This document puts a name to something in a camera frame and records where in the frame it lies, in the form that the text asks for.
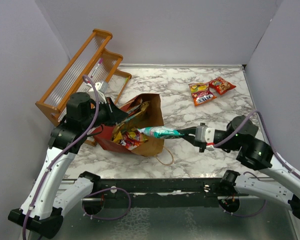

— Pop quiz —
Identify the yellow snack packet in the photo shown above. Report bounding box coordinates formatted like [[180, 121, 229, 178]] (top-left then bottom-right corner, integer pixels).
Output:
[[112, 128, 148, 151]]

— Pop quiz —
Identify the red paper bag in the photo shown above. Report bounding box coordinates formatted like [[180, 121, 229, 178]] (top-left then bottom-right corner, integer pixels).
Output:
[[92, 93, 165, 158]]

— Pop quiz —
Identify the pink marker pen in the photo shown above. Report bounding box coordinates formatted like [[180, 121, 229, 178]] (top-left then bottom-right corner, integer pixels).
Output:
[[90, 58, 103, 79]]

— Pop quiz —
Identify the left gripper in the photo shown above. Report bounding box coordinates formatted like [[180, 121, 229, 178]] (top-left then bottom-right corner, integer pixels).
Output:
[[83, 96, 130, 131]]

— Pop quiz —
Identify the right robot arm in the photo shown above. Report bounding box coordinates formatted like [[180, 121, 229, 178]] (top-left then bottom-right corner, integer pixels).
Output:
[[179, 115, 300, 220]]

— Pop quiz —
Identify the gold crispy chips bag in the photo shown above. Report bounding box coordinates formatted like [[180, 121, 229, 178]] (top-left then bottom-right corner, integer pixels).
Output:
[[113, 101, 150, 134]]

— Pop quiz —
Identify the red snack packet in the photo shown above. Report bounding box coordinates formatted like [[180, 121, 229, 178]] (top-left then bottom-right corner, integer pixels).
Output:
[[209, 77, 236, 95]]

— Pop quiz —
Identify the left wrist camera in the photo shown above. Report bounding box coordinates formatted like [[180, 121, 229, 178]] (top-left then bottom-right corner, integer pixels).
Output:
[[87, 81, 108, 104]]

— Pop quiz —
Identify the orange Fox's fruits candy bag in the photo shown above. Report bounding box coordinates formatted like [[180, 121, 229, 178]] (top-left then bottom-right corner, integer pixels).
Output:
[[188, 82, 217, 107]]

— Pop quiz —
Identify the wooden tiered rack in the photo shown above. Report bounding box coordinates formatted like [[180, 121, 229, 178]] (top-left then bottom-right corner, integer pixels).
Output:
[[35, 28, 133, 147]]

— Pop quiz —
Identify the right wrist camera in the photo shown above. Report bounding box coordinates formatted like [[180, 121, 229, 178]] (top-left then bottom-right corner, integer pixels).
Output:
[[194, 124, 219, 152]]

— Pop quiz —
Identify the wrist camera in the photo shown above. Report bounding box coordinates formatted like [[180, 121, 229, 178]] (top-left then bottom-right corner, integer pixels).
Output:
[[87, 81, 108, 104], [194, 124, 219, 152]]

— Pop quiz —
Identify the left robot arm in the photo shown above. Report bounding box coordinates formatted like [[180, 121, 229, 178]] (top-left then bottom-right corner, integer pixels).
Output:
[[8, 92, 128, 239]]

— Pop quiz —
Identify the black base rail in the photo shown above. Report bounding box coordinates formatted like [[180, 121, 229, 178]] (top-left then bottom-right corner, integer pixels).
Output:
[[79, 170, 251, 208]]

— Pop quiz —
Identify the teal Fox's candy bag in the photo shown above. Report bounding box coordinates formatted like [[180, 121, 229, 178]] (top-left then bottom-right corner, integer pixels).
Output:
[[137, 126, 184, 139]]

